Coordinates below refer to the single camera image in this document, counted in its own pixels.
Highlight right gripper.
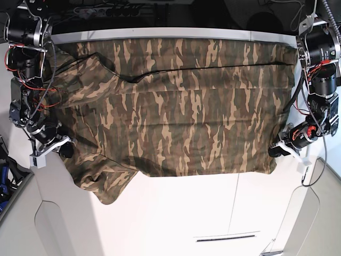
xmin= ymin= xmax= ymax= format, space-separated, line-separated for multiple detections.
xmin=26 ymin=121 xmax=74 ymax=158

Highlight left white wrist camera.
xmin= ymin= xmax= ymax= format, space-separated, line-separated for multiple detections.
xmin=272 ymin=140 xmax=312 ymax=174

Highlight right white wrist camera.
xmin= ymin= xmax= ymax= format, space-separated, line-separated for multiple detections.
xmin=29 ymin=136 xmax=72 ymax=169

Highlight black power strip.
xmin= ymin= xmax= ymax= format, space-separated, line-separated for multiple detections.
xmin=74 ymin=6 xmax=141 ymax=19

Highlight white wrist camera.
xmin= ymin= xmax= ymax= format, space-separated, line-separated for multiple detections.
xmin=272 ymin=140 xmax=312 ymax=174
xmin=29 ymin=136 xmax=72 ymax=169

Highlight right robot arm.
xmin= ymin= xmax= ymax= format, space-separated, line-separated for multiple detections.
xmin=1 ymin=1 xmax=74 ymax=160

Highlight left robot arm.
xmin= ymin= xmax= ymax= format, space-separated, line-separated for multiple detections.
xmin=268 ymin=1 xmax=340 ymax=157

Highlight blue and black equipment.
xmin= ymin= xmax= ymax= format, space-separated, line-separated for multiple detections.
xmin=1 ymin=136 xmax=30 ymax=213

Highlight camouflage T-shirt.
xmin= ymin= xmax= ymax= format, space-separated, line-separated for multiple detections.
xmin=47 ymin=38 xmax=297 ymax=204

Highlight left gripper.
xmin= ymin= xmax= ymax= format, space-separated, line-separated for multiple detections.
xmin=268 ymin=121 xmax=319 ymax=158

